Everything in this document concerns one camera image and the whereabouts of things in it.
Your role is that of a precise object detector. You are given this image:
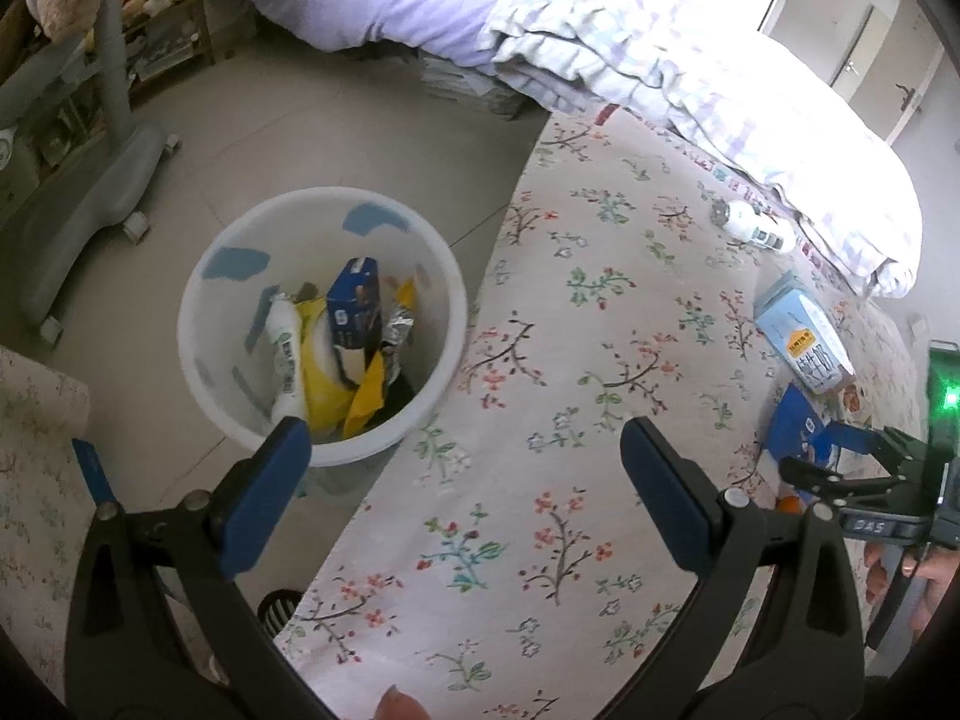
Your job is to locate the dark blue barcode carton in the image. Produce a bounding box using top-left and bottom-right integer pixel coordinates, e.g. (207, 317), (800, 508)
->
(326, 256), (383, 353)

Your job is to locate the beige floral cloth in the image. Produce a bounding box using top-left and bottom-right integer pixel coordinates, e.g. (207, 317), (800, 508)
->
(0, 345), (95, 691)

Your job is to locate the person's right hand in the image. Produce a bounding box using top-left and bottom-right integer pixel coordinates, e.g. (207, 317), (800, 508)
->
(862, 540), (960, 638)

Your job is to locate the toy shelf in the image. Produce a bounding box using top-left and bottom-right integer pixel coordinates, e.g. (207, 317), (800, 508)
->
(112, 0), (218, 83)

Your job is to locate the plaid duvet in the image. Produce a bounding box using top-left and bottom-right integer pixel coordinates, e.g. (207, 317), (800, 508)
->
(480, 0), (923, 299)

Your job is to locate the floral tablecloth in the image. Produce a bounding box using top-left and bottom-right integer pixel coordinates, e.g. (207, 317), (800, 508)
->
(274, 101), (931, 720)

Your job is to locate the white plastic waste bin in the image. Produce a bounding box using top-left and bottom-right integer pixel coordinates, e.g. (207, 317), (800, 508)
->
(178, 187), (470, 466)

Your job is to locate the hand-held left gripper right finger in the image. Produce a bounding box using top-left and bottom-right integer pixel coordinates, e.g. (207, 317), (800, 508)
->
(619, 416), (867, 720)

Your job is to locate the blue paper box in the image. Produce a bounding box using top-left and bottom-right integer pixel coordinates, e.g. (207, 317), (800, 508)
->
(765, 382), (848, 488)

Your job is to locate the small black fan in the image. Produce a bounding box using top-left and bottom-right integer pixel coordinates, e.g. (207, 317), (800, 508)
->
(257, 587), (305, 632)

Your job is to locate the light blue tissue packet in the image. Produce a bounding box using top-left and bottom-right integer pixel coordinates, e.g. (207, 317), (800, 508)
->
(754, 270), (856, 395)

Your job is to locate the person's left hand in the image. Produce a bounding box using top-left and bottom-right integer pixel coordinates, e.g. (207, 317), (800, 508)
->
(373, 685), (428, 720)

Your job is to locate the yellow white paper carton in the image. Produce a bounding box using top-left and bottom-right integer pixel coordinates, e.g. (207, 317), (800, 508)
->
(296, 298), (391, 440)

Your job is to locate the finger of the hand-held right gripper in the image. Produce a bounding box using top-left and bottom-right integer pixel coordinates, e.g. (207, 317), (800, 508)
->
(778, 456), (932, 516)
(820, 424), (929, 471)

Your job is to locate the white pouch green label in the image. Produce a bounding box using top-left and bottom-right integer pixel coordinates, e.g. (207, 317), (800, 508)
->
(264, 291), (310, 421)

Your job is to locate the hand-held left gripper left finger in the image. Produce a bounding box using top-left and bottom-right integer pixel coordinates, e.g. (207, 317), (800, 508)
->
(64, 415), (331, 720)

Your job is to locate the white plastic bottle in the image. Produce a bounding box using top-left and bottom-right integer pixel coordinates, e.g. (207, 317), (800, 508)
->
(712, 199), (796, 250)

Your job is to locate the stack of papers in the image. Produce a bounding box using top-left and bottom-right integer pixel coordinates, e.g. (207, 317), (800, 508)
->
(418, 49), (541, 122)

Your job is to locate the white hallway door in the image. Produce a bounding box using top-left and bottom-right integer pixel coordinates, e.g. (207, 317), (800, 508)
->
(829, 6), (877, 100)

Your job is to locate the grey rolling chair base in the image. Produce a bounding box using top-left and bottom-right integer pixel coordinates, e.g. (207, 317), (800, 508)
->
(0, 0), (185, 346)

